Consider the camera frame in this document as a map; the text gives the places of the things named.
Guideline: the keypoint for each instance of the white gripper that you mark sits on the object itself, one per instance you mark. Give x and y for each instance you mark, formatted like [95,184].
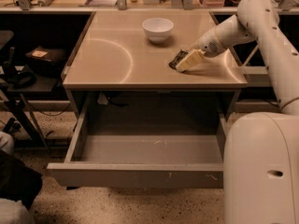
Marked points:
[207,46]

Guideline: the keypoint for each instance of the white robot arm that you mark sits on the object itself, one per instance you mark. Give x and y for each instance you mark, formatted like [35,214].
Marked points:
[261,153]

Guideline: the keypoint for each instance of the grey drawer cabinet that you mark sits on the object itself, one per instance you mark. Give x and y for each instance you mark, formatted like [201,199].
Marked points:
[116,55]

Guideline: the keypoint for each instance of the grey open top drawer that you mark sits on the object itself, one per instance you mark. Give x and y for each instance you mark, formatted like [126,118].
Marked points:
[171,143]

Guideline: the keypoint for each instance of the white ceramic bowl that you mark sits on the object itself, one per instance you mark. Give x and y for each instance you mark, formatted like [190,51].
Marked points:
[157,30]

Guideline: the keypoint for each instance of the black box with label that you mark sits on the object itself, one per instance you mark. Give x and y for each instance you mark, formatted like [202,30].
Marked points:
[46,62]

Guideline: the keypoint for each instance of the black side stand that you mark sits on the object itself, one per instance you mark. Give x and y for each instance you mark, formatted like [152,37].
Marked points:
[17,104]

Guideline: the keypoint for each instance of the black headphones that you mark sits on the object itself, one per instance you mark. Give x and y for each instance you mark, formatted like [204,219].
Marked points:
[17,79]

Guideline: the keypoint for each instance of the person's dark clothed leg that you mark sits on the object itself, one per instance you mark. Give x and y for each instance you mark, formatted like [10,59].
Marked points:
[19,185]

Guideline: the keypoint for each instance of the white handled stick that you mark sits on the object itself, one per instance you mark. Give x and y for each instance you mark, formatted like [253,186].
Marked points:
[246,62]

